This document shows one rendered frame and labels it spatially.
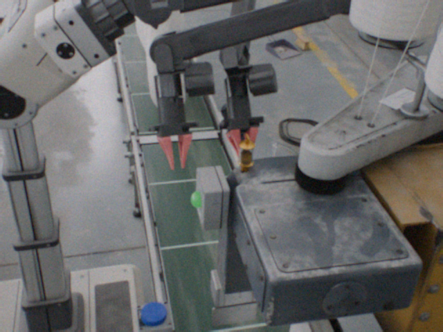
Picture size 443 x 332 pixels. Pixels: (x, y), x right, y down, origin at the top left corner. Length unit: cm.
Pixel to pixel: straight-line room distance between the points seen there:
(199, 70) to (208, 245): 116
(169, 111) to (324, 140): 38
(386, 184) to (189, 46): 48
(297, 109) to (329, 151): 306
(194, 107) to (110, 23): 200
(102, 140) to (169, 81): 240
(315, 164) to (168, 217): 149
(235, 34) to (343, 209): 45
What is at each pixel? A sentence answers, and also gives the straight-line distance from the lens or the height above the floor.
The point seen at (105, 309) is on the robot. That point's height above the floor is 26.
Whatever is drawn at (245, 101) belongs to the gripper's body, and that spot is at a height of 128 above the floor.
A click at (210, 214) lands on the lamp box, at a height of 128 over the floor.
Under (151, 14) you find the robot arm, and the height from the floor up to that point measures 151.
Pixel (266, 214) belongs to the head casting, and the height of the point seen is 134.
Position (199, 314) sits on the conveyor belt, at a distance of 201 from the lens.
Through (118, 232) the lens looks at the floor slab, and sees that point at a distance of 288.
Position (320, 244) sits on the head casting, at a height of 134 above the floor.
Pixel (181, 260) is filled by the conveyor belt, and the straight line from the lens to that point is 218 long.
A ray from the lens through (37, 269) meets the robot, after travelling 193.
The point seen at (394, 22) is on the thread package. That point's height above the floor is 156.
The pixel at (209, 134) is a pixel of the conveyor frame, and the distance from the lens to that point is 291.
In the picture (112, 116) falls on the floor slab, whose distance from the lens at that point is 382.
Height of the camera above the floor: 191
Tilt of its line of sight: 35 degrees down
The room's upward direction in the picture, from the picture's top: 4 degrees clockwise
